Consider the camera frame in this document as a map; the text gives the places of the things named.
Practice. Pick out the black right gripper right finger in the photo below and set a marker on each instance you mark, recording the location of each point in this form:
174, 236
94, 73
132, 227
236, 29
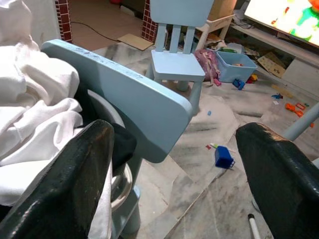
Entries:
286, 189

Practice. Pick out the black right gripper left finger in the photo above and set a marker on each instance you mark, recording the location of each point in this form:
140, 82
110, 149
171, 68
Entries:
62, 194

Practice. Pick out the white garment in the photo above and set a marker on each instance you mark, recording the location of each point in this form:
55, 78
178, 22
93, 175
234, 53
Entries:
37, 99

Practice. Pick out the white marker pen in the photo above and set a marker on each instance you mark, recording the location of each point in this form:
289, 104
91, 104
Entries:
254, 226

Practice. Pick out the round metal basin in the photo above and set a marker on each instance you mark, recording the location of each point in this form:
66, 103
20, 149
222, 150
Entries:
119, 189

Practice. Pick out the light blue plastic table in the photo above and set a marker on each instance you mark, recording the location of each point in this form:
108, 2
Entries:
301, 122

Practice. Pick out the orange plastic toy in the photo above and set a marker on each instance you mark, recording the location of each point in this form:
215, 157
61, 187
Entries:
290, 107

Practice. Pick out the small blue toy car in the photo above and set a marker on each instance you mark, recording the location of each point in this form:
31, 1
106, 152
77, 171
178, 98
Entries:
238, 84

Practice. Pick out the light blue child chair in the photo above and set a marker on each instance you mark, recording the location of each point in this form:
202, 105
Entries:
177, 64
139, 107

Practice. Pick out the white television stand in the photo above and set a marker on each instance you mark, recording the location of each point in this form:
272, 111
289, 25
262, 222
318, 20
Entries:
301, 72

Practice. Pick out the brown puzzle board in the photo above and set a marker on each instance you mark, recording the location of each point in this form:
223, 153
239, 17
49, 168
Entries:
271, 64

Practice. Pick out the blue plastic toy bin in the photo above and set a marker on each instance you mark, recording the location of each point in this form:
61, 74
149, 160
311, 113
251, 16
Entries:
234, 74

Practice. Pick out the pink fabric bag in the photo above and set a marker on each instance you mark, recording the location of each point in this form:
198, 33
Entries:
208, 62

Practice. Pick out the flat brown cardboard piece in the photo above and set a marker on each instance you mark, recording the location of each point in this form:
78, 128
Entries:
135, 41

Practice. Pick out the red brick pattern panel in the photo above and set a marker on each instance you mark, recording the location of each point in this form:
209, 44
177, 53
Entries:
148, 27
64, 22

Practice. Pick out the flat screen television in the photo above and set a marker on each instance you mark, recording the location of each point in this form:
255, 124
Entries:
286, 15

